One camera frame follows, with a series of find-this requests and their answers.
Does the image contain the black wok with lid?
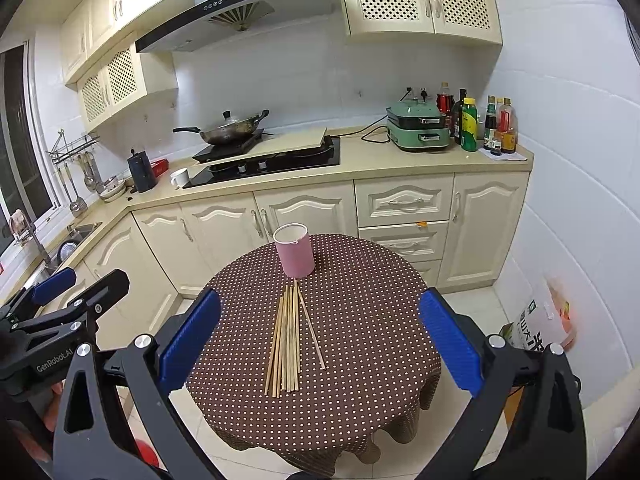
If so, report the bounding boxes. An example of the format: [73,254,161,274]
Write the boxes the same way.
[172,110,270,145]

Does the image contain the beige cutting board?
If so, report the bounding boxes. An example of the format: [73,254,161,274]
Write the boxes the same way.
[245,127,326,158]

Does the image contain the dark soy sauce bottle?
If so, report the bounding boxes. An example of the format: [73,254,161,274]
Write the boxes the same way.
[483,96,497,151]

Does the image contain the wall utensil rack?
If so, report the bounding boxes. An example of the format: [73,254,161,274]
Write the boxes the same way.
[47,128,105,218]

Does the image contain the red plastic stool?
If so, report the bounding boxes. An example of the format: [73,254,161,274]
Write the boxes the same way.
[136,439,160,468]

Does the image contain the upper lattice cabinet left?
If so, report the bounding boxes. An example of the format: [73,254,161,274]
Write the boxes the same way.
[77,34,178,133]

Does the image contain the black glass gas hob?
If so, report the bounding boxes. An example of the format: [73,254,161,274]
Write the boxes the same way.
[184,136,341,188]

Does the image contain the green electric grill appliance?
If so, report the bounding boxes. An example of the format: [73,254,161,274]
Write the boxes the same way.
[386,99,450,152]

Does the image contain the black power cable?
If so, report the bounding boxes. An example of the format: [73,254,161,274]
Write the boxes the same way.
[344,114,392,144]

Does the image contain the dark glass sauce bottle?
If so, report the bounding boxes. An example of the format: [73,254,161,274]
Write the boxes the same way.
[451,88,468,144]

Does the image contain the base cabinets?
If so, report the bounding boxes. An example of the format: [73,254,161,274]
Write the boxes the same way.
[41,171,529,348]

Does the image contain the red label soda bottle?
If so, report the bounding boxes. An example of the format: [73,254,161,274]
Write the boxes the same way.
[436,81,454,129]

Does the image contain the brown polka dot tablecloth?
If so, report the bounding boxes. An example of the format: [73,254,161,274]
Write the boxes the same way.
[186,234,441,477]

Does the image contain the green yellow oil bottle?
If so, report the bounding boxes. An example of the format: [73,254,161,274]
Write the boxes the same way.
[460,96,478,152]

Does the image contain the rice bag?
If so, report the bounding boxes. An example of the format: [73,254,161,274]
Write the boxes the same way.
[499,275,577,352]

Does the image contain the black electric kettle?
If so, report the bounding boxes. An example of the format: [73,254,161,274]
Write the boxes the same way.
[127,150,156,193]

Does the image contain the red label vinegar bottle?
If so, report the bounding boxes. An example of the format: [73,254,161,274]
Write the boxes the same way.
[498,96,518,154]

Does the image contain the pink cylindrical utensil holder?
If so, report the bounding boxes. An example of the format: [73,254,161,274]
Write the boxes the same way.
[273,223,314,280]

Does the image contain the white mug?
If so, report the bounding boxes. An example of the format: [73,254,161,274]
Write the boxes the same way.
[170,168,190,188]

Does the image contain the stack of bowls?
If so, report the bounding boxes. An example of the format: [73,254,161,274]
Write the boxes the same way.
[99,176,126,203]

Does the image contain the window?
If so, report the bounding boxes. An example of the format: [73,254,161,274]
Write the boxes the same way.
[1,46,54,252]

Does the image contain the chrome faucet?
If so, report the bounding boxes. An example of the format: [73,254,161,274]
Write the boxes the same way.
[9,209,58,275]

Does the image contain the black induction cooker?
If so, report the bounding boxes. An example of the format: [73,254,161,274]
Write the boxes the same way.
[192,129,262,164]

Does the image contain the red box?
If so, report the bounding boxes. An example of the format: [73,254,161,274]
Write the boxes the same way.
[151,158,169,179]

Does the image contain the range hood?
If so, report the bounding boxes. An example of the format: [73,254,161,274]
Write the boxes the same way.
[136,0,332,53]

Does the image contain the stainless steel sink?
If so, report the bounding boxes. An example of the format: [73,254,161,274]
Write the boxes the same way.
[24,222,102,288]

